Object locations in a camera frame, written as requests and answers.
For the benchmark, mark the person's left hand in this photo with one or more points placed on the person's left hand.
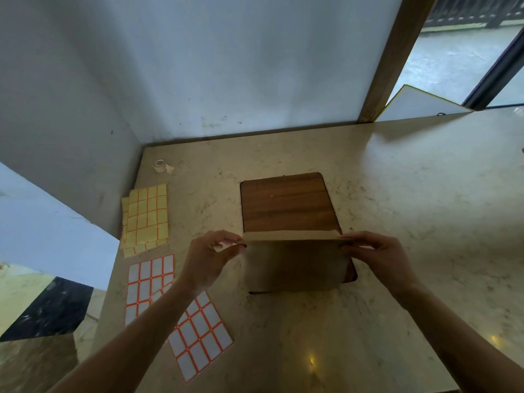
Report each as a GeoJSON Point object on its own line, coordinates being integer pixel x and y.
{"type": "Point", "coordinates": [202, 263]}

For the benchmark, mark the person's right hand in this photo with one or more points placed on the person's right hand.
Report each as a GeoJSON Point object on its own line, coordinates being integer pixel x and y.
{"type": "Point", "coordinates": [382, 259]}

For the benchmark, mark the person's left thumb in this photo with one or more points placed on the person's left thumb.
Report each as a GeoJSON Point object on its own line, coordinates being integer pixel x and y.
{"type": "Point", "coordinates": [231, 248]}

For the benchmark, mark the person's right thumb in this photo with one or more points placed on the person's right thumb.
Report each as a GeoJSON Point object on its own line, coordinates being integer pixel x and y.
{"type": "Point", "coordinates": [357, 249]}

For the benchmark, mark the brown paper sheet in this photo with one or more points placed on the brown paper sheet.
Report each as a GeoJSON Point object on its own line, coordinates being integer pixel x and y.
{"type": "Point", "coordinates": [292, 263]}

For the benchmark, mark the person's left forearm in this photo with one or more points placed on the person's left forearm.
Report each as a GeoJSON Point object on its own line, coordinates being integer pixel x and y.
{"type": "Point", "coordinates": [131, 343]}

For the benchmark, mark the person's right forearm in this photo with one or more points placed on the person's right forearm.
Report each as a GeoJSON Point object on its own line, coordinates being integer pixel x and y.
{"type": "Point", "coordinates": [458, 339]}

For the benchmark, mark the dark wooden board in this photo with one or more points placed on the dark wooden board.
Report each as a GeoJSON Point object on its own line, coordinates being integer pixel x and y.
{"type": "Point", "coordinates": [286, 202]}

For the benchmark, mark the yellow label sticker sheet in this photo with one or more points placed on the yellow label sticker sheet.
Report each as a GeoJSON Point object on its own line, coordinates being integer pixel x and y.
{"type": "Point", "coordinates": [123, 216]}
{"type": "Point", "coordinates": [146, 218]}

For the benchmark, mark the white label sticker sheet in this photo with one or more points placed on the white label sticker sheet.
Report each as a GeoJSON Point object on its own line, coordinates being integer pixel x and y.
{"type": "Point", "coordinates": [202, 337]}
{"type": "Point", "coordinates": [145, 280]}

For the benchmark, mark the small white tape roll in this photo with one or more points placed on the small white tape roll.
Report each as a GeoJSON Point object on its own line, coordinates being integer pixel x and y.
{"type": "Point", "coordinates": [160, 165]}

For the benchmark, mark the white board with yellow edge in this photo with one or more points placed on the white board with yellow edge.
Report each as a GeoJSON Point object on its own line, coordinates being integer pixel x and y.
{"type": "Point", "coordinates": [417, 105]}

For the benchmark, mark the dark metal railing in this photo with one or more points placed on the dark metal railing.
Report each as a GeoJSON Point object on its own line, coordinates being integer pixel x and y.
{"type": "Point", "coordinates": [475, 10]}

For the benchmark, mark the wooden post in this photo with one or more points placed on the wooden post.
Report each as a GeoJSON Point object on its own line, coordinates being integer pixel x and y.
{"type": "Point", "coordinates": [395, 57]}

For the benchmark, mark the dark window frame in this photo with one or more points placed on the dark window frame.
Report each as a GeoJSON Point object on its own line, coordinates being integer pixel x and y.
{"type": "Point", "coordinates": [497, 71]}

